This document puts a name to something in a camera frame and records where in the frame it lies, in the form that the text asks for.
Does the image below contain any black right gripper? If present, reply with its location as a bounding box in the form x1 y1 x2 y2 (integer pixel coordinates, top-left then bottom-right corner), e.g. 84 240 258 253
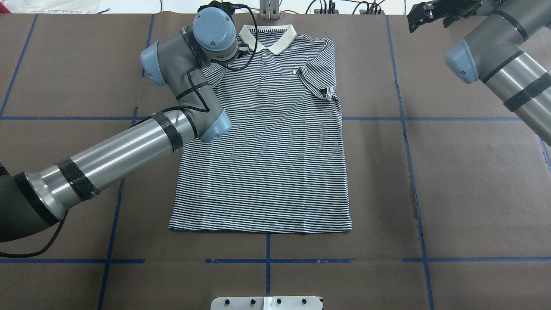
407 0 482 33

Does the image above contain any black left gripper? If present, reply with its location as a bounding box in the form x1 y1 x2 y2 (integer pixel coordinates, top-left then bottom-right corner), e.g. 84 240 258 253
197 1 252 22

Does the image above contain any navy white striped polo shirt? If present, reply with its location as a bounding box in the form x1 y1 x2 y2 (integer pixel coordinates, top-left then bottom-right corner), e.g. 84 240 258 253
168 24 352 234

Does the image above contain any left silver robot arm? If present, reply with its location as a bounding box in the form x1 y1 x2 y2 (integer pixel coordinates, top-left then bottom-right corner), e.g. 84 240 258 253
1 0 249 242

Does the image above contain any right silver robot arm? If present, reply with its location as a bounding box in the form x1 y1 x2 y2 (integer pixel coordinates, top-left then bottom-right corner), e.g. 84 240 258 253
407 0 551 144

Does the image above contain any brown paper table mat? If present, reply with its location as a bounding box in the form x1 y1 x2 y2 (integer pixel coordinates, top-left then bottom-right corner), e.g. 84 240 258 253
1 12 550 310

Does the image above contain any clear plastic bag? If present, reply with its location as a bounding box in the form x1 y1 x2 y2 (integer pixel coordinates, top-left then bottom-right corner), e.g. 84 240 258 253
1 0 101 14

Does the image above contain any aluminium frame post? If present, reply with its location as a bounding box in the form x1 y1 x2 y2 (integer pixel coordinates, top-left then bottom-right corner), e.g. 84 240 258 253
259 0 281 20

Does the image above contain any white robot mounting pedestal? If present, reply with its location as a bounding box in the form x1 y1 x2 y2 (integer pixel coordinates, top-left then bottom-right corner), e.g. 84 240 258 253
210 296 324 310

